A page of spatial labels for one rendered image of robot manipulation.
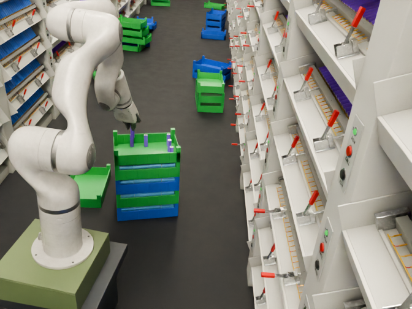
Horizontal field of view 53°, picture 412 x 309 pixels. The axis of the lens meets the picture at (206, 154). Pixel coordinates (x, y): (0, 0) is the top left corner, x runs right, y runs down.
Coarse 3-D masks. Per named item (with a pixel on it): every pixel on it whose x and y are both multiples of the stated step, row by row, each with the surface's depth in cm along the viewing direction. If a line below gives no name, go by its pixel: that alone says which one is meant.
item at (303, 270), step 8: (288, 200) 132; (288, 208) 129; (288, 216) 126; (296, 232) 119; (296, 240) 116; (296, 248) 114; (296, 256) 113; (304, 264) 108; (304, 272) 106; (304, 280) 104
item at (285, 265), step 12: (264, 180) 145; (276, 180) 145; (276, 192) 142; (276, 204) 136; (276, 228) 126; (288, 228) 125; (276, 240) 122; (288, 240) 120; (288, 252) 117; (288, 264) 113; (288, 288) 106; (300, 288) 105; (288, 300) 103
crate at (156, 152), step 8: (120, 136) 201; (128, 136) 202; (136, 136) 203; (152, 136) 205; (160, 136) 206; (120, 144) 203; (128, 144) 203; (136, 144) 204; (152, 144) 205; (160, 144) 206; (176, 144) 200; (120, 152) 196; (128, 152) 197; (136, 152) 197; (144, 152) 198; (152, 152) 198; (160, 152) 199; (168, 152) 199; (176, 152) 190; (120, 160) 186; (128, 160) 186; (136, 160) 187; (144, 160) 188; (152, 160) 189; (160, 160) 190; (168, 160) 191; (176, 160) 192
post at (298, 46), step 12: (288, 12) 125; (300, 36) 120; (288, 48) 122; (300, 48) 122; (312, 48) 122; (288, 60) 124; (288, 108) 131; (276, 120) 134; (276, 156) 141; (264, 168) 151; (276, 168) 143; (264, 192) 148; (264, 204) 151; (264, 216) 154
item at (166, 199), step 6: (174, 192) 203; (120, 198) 196; (126, 198) 197; (132, 198) 197; (138, 198) 198; (144, 198) 199; (150, 198) 200; (156, 198) 200; (162, 198) 201; (168, 198) 202; (174, 198) 203; (120, 204) 198; (126, 204) 199; (132, 204) 199; (138, 204) 200; (144, 204) 201; (150, 204) 202; (156, 204) 202; (162, 204) 203
